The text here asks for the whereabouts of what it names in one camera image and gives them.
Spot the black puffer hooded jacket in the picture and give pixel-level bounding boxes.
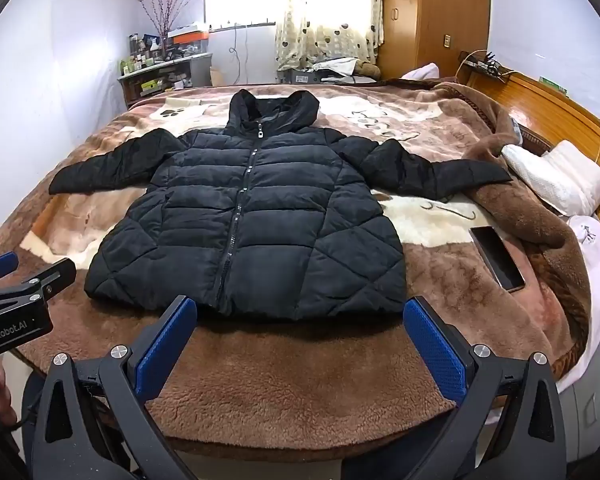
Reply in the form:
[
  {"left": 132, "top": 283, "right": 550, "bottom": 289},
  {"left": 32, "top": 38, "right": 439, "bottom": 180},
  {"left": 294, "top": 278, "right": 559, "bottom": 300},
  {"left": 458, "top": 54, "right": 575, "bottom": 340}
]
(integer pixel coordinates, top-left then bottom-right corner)
[{"left": 48, "top": 90, "right": 509, "bottom": 320}]

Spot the person left hand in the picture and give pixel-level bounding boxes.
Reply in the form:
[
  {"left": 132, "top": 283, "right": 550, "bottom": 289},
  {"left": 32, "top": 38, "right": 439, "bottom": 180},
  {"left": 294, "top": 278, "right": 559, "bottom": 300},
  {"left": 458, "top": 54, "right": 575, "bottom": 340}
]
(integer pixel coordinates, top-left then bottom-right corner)
[{"left": 0, "top": 360, "right": 17, "bottom": 427}]

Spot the brown plush dog blanket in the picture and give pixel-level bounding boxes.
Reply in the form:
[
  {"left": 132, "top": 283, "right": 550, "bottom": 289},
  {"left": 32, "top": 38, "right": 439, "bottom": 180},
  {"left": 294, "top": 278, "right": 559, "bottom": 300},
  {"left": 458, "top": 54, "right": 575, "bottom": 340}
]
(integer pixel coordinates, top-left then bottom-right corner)
[{"left": 0, "top": 81, "right": 592, "bottom": 460}]

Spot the black smartphone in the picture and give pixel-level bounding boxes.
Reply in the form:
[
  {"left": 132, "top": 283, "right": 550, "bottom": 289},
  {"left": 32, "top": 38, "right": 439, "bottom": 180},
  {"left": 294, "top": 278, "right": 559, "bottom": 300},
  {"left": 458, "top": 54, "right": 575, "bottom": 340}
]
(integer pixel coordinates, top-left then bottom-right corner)
[{"left": 469, "top": 226, "right": 526, "bottom": 292}]

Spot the white pillow with print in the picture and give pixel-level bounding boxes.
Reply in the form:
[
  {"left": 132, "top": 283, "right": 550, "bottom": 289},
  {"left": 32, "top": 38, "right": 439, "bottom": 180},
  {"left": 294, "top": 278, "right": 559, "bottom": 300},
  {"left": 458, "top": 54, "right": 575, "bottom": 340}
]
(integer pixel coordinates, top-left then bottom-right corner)
[{"left": 556, "top": 216, "right": 600, "bottom": 393}]

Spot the orange white box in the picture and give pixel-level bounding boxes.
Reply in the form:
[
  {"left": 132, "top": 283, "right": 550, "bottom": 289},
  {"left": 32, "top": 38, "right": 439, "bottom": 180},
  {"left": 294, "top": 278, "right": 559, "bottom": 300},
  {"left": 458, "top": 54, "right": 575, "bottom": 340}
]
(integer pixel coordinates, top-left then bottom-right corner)
[{"left": 168, "top": 23, "right": 210, "bottom": 44}]

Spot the dried branch bouquet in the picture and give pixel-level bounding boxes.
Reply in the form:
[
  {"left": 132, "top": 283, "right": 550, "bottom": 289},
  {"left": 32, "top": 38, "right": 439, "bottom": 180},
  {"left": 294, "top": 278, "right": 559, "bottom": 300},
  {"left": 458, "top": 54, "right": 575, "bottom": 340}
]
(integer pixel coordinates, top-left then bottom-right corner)
[{"left": 140, "top": 0, "right": 192, "bottom": 55}]

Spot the black box with papers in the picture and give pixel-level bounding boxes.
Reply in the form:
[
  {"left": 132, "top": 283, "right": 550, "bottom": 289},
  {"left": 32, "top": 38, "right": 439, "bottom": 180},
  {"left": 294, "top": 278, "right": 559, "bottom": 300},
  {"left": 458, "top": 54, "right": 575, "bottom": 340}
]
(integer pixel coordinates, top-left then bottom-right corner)
[{"left": 277, "top": 58, "right": 370, "bottom": 84}]

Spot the pink white cloth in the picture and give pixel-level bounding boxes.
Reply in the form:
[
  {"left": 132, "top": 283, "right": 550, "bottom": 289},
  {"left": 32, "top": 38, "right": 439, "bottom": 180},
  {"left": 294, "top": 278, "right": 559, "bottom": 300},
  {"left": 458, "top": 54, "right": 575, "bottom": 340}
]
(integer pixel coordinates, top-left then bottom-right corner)
[{"left": 401, "top": 63, "right": 440, "bottom": 80}]

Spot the brown teddy bear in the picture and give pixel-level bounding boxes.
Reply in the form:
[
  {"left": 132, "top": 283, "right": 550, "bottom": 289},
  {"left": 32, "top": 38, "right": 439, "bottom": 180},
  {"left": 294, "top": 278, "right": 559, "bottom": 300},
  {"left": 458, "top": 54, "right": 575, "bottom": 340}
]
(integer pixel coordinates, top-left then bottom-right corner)
[{"left": 353, "top": 60, "right": 381, "bottom": 80}]

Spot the heart pattern cream curtain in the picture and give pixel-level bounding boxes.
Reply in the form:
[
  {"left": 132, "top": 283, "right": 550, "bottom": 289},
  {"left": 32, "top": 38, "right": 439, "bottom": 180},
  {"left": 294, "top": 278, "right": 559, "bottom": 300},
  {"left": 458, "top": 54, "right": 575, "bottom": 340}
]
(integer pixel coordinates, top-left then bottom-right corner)
[{"left": 275, "top": 0, "right": 384, "bottom": 72}]

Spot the wooden wardrobe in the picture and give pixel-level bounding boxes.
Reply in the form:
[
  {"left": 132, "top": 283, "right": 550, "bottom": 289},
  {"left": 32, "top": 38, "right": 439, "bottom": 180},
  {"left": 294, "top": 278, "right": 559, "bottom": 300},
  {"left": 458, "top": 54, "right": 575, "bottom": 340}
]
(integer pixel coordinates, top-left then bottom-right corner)
[{"left": 377, "top": 0, "right": 491, "bottom": 79}]

